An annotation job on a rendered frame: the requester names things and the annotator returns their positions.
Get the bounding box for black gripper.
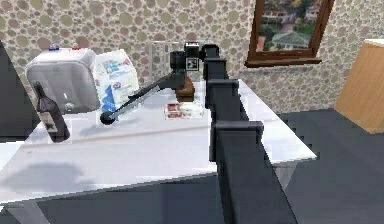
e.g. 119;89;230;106
99;49;188;126

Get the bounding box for white printed bag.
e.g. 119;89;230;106
92;49;140;114

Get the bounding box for clear glass container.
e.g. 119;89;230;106
150;40;182;82

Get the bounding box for red and white flat box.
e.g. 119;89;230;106
163;102;205;120

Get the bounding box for brown block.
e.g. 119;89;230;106
175;77;196;104

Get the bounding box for white table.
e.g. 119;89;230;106
0;78;318;224

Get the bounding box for white rounded appliance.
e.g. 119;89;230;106
24;43;98;115

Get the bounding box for dark wine bottle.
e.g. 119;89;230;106
32;81;72;144

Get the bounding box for brown framed window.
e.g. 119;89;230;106
244;0;336;69

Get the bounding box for light wooden cupboard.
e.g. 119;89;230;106
333;38;384;136

